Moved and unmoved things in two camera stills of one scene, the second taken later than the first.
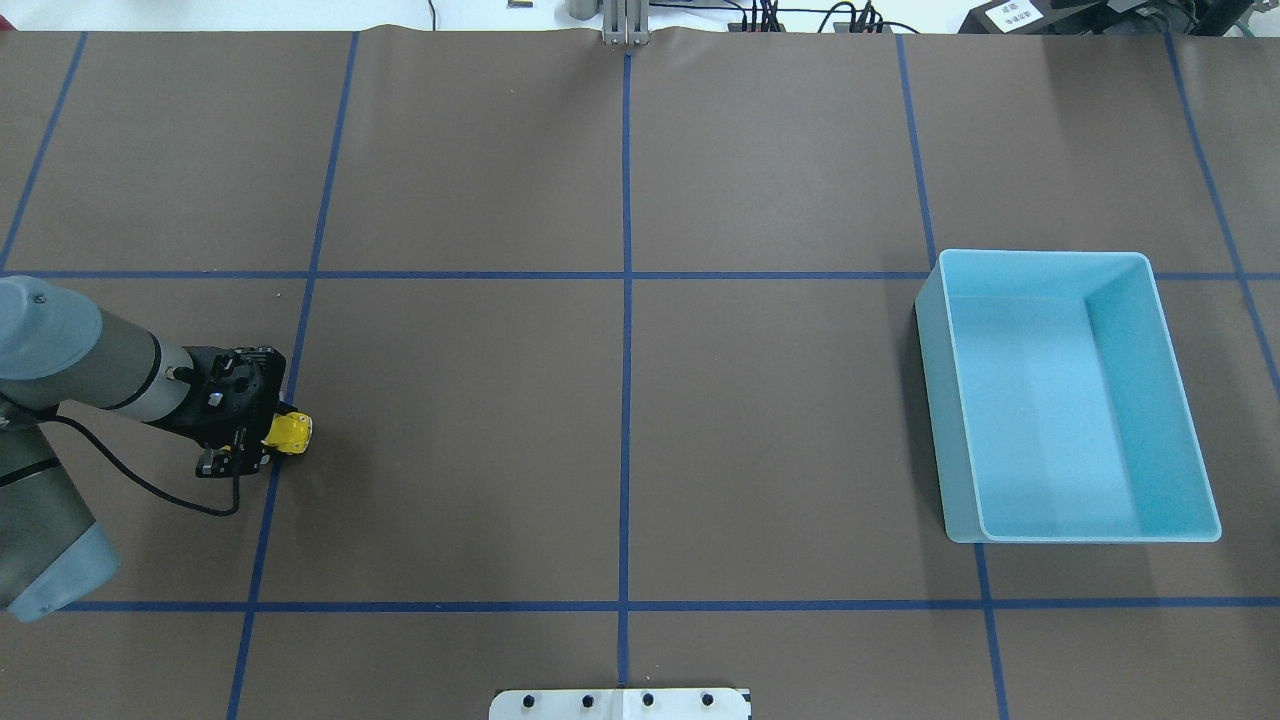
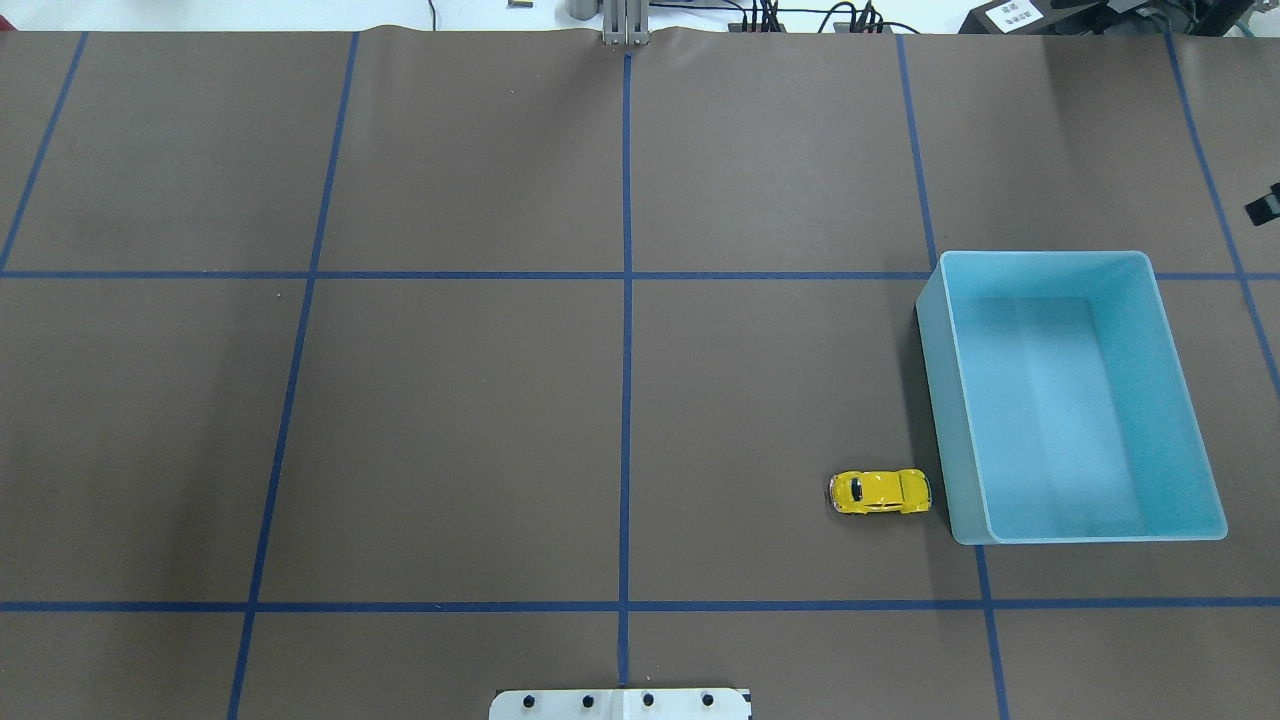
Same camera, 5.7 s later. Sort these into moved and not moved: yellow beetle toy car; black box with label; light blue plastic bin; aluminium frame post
Moved: yellow beetle toy car
Not moved: light blue plastic bin; aluminium frame post; black box with label
